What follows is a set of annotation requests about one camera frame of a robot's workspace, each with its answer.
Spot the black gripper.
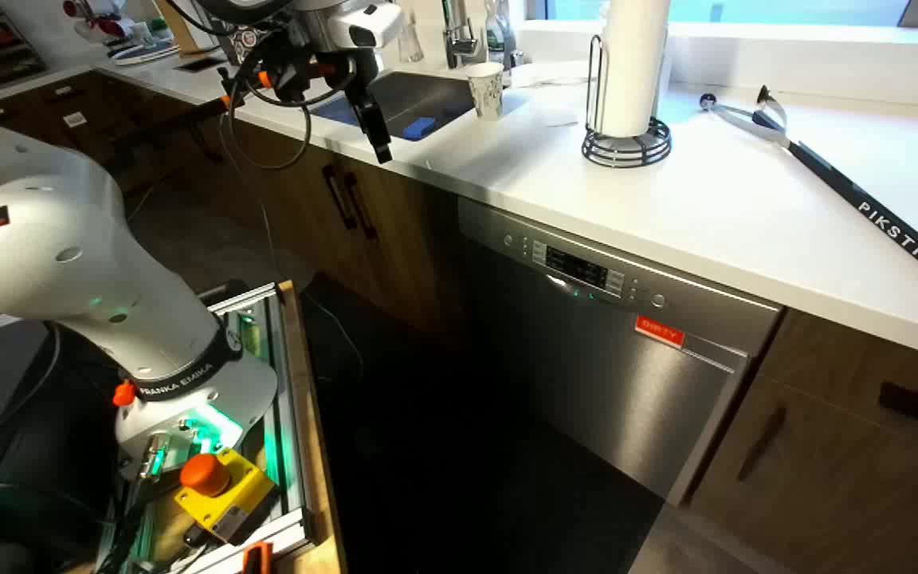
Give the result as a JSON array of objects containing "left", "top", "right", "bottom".
[{"left": 342, "top": 44, "right": 397, "bottom": 165}]

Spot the stainless steel dishwasher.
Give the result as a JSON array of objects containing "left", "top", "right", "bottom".
[{"left": 456, "top": 195, "right": 786, "bottom": 510}]

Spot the blue sponge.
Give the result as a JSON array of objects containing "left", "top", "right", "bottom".
[{"left": 401, "top": 112, "right": 444, "bottom": 144}]

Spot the dark kitchen sink basin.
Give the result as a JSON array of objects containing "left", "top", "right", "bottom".
[{"left": 312, "top": 70, "right": 479, "bottom": 144}]

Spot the black tool with orange tips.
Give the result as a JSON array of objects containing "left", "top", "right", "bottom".
[{"left": 215, "top": 42, "right": 320, "bottom": 112}]

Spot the chrome faucet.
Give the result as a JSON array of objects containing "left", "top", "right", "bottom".
[{"left": 436, "top": 0, "right": 490, "bottom": 70}]

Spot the white paper towel roll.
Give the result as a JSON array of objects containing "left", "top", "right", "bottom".
[{"left": 595, "top": 0, "right": 676, "bottom": 139}]

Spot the dark wooden drawer unit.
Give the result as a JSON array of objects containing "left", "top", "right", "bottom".
[{"left": 0, "top": 65, "right": 229, "bottom": 201}]

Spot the red dishwasher sticker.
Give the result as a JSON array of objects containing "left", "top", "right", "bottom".
[{"left": 631, "top": 313, "right": 689, "bottom": 350}]

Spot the yellow emergency stop box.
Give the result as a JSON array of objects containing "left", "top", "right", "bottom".
[{"left": 173, "top": 448, "right": 281, "bottom": 547}]

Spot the wooden cabinet beside dishwasher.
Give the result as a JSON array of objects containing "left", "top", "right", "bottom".
[{"left": 628, "top": 305, "right": 918, "bottom": 574}]

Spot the black cabinet door handle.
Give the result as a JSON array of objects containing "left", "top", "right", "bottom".
[
  {"left": 344, "top": 165, "right": 378, "bottom": 241},
  {"left": 322, "top": 155, "right": 359, "bottom": 233}
]

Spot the black wire towel holder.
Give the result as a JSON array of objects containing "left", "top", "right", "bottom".
[{"left": 579, "top": 32, "right": 676, "bottom": 173}]

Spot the brown cabinet door handle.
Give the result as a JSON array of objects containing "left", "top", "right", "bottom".
[{"left": 734, "top": 400, "right": 791, "bottom": 483}]

